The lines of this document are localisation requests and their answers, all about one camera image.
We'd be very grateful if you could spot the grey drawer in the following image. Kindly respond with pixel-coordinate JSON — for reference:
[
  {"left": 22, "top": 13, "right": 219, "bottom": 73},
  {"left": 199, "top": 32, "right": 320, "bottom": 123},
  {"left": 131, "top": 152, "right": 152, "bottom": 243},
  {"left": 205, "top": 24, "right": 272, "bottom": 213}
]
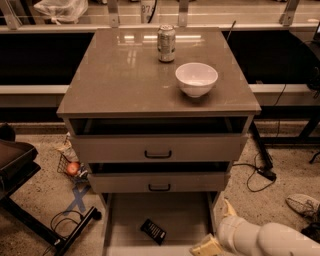
[
  {"left": 88, "top": 162, "right": 230, "bottom": 193},
  {"left": 71, "top": 117, "right": 247, "bottom": 163},
  {"left": 103, "top": 192, "right": 213, "bottom": 256}
]

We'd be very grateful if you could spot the grey drawer cabinet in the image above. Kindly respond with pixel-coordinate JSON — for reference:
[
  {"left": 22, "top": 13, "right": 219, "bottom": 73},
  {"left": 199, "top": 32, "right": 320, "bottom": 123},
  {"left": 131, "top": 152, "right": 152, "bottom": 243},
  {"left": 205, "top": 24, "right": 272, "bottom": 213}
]
[{"left": 58, "top": 28, "right": 260, "bottom": 242}]

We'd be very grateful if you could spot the red apple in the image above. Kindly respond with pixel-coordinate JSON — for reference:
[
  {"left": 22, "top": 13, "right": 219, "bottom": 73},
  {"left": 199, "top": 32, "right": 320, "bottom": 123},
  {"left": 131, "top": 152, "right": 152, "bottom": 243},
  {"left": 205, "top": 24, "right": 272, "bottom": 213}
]
[{"left": 66, "top": 162, "right": 80, "bottom": 176}]

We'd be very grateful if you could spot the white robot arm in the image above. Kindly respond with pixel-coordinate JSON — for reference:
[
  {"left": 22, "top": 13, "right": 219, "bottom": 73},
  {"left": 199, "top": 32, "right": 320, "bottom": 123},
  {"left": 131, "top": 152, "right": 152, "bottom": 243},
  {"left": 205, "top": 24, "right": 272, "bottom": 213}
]
[{"left": 189, "top": 199, "right": 320, "bottom": 256}]

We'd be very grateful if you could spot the top grey drawer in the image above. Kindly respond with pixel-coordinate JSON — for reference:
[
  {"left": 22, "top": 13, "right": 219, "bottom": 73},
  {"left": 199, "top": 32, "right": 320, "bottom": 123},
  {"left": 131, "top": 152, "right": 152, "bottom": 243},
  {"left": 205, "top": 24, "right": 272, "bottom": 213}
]
[{"left": 71, "top": 117, "right": 247, "bottom": 163}]

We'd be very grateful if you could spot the black floor cable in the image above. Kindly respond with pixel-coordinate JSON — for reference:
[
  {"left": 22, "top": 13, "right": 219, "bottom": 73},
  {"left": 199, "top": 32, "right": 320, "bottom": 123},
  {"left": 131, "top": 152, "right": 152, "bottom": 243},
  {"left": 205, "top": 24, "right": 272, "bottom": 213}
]
[
  {"left": 232, "top": 152, "right": 277, "bottom": 193},
  {"left": 41, "top": 209, "right": 86, "bottom": 256}
]

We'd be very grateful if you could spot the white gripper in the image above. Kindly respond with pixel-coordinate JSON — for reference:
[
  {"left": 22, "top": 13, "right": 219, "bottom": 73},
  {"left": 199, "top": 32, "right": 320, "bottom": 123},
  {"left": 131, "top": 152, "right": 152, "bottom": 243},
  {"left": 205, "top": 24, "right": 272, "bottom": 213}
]
[{"left": 189, "top": 199, "right": 263, "bottom": 256}]

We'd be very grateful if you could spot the black floor cable right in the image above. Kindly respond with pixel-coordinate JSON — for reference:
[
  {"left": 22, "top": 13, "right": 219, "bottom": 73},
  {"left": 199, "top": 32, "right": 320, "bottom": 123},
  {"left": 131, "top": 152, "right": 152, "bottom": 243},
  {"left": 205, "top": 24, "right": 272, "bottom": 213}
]
[{"left": 232, "top": 152, "right": 277, "bottom": 193}]

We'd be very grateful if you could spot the black floor cable left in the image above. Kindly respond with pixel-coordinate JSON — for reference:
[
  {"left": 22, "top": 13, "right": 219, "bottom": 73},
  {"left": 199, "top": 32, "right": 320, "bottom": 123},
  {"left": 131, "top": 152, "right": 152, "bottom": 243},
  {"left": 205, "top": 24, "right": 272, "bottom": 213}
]
[{"left": 41, "top": 209, "right": 86, "bottom": 256}]

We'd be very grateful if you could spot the clear plastic bag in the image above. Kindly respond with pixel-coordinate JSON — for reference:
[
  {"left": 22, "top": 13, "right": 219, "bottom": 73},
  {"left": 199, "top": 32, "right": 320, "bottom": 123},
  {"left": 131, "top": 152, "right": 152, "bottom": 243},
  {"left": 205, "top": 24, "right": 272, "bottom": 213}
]
[{"left": 34, "top": 0, "right": 88, "bottom": 24}]

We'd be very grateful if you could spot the middle grey drawer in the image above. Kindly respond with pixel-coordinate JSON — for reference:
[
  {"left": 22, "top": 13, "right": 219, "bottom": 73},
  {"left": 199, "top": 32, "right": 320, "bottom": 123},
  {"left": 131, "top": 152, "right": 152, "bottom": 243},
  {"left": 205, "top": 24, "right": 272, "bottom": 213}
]
[{"left": 88, "top": 162, "right": 230, "bottom": 193}]

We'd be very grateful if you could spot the white ceramic bowl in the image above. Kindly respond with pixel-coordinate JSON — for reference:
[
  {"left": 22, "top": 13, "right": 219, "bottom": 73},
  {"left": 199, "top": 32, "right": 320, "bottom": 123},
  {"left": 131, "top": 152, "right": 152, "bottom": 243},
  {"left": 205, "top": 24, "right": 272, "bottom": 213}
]
[{"left": 175, "top": 62, "right": 219, "bottom": 98}]

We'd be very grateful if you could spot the white sneaker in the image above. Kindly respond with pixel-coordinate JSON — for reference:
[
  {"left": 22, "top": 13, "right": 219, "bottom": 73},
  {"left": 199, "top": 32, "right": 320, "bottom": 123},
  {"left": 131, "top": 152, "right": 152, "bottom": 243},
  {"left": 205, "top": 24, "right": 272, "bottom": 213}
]
[{"left": 286, "top": 194, "right": 320, "bottom": 218}]

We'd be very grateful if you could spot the black table leg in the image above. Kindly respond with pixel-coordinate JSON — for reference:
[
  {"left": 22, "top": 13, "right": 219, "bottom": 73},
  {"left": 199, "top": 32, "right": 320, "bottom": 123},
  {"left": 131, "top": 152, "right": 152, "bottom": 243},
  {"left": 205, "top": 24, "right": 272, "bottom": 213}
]
[{"left": 250, "top": 122, "right": 273, "bottom": 170}]

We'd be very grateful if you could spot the bottom grey drawer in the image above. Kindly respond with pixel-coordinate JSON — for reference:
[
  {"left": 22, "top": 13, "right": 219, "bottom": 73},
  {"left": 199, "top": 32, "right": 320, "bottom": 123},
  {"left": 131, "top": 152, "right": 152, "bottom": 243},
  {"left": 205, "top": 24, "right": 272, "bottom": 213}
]
[{"left": 103, "top": 192, "right": 213, "bottom": 256}]

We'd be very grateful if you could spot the black wire basket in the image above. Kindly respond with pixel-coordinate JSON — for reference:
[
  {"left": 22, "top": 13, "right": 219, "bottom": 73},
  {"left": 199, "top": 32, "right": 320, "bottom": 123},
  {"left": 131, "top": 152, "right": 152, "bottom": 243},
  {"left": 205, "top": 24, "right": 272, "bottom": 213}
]
[{"left": 57, "top": 155, "right": 88, "bottom": 184}]

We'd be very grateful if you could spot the green soda can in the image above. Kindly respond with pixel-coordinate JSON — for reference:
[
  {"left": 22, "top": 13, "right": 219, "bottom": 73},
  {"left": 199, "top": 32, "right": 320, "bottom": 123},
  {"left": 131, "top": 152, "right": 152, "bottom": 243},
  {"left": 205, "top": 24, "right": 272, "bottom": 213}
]
[{"left": 157, "top": 24, "right": 176, "bottom": 62}]

